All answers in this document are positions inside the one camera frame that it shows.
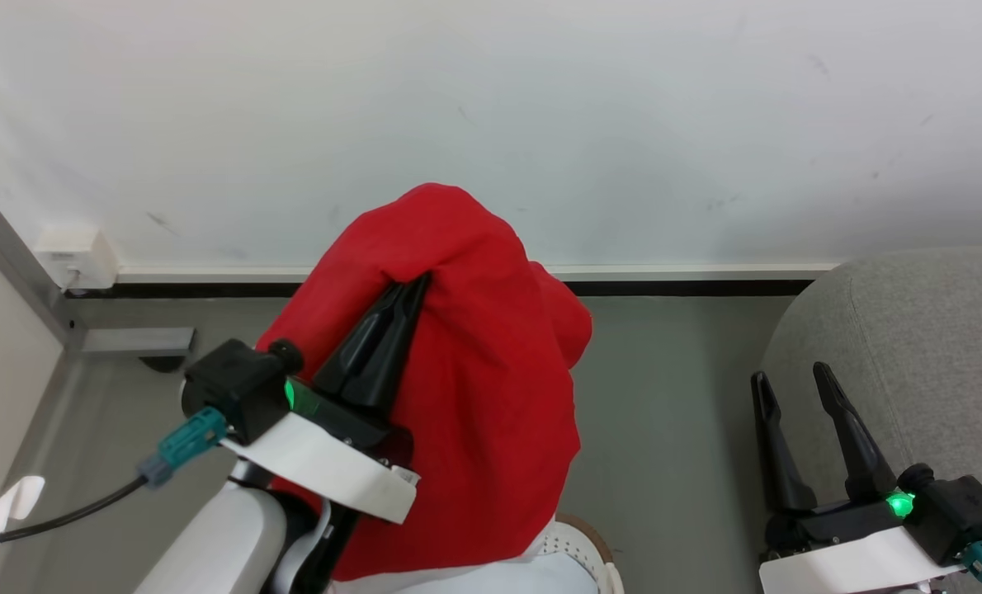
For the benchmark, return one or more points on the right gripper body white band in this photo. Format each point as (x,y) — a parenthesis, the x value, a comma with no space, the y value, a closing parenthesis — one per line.
(846,553)

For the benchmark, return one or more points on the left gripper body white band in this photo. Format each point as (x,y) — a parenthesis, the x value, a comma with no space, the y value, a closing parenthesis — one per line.
(326,462)

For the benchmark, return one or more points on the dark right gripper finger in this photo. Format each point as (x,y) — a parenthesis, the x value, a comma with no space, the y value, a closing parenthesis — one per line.
(854,437)
(776,445)

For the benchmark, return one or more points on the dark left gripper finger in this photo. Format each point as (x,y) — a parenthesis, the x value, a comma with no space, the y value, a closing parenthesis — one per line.
(400,346)
(359,356)

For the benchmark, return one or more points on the red cloth garment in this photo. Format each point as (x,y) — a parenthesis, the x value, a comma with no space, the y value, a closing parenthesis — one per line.
(491,396)

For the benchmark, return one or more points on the white perforated laundry basket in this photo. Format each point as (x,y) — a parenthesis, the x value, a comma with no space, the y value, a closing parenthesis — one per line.
(586,549)

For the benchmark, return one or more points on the grey fabric sofa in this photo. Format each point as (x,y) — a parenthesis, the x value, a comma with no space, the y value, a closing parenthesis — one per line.
(928,355)

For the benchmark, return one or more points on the black and white baseboard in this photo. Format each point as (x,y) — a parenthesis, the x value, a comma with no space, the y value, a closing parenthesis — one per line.
(664,279)

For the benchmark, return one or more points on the beige cabinet panel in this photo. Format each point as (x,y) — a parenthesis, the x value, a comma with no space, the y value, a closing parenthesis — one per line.
(0,388)

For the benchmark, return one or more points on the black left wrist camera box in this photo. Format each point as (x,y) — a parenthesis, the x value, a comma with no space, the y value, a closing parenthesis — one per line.
(239,388)

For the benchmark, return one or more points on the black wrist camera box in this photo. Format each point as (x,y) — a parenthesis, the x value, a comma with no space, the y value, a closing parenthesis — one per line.
(957,516)
(239,388)

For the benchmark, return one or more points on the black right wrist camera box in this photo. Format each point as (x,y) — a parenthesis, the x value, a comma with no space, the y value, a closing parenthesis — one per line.
(957,516)

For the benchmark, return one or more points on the black frame foot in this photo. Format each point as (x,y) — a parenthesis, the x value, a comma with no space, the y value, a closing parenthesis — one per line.
(162,363)

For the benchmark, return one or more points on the white wall power adapter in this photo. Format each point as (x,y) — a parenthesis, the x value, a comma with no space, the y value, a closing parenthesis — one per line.
(77,256)

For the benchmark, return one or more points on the grey metal frame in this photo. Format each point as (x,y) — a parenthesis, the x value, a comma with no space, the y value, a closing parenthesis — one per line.
(21,264)

